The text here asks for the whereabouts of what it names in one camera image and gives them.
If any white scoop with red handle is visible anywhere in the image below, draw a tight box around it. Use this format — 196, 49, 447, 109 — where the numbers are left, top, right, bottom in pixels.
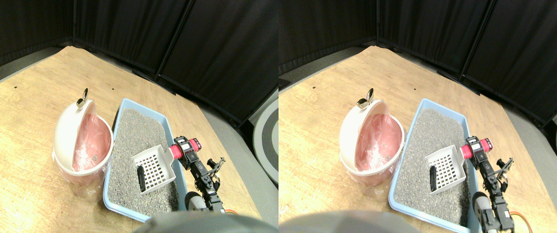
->
424, 137, 494, 196
131, 138, 201, 195

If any blue litter tray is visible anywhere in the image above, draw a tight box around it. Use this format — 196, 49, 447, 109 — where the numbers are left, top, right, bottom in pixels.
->
102, 99, 188, 223
388, 99, 480, 229

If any black curtain stand foot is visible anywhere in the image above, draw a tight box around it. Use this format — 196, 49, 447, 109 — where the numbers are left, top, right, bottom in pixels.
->
436, 69, 466, 84
132, 69, 163, 84

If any white bin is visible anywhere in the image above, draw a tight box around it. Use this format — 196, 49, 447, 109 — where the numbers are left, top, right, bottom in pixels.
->
339, 88, 405, 188
53, 88, 114, 188

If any black bracket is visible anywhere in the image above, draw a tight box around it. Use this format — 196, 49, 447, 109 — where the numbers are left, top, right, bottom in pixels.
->
497, 157, 515, 180
206, 157, 226, 178

